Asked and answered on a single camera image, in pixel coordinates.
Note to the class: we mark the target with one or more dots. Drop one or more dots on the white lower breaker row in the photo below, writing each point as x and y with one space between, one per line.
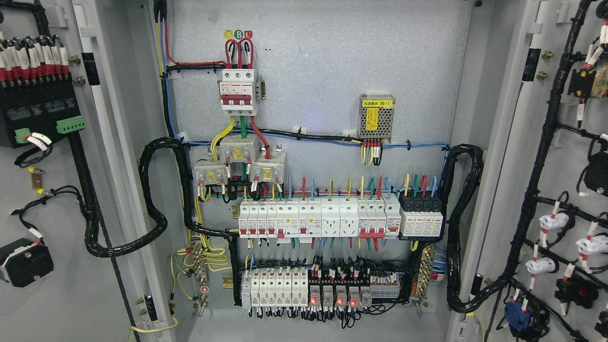
275 288

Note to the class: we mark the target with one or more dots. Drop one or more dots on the black relay terminal row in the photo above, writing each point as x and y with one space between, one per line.
344 290

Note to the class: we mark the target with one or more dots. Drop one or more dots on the black meter housing back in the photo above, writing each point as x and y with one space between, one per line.
49 108

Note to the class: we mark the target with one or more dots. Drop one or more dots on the black surge protector block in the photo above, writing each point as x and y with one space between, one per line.
421 217

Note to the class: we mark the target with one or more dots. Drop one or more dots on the grey cabinet door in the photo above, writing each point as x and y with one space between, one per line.
86 298
531 208

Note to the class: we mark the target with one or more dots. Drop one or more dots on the white main circuit breaker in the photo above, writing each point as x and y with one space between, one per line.
240 91

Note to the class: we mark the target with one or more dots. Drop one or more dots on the grey current transformers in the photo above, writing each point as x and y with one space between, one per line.
242 159

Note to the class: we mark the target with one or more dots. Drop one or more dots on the white socket module row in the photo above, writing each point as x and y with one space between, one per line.
305 219

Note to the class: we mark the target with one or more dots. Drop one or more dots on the metal mesh power supply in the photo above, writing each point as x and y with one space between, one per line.
376 116

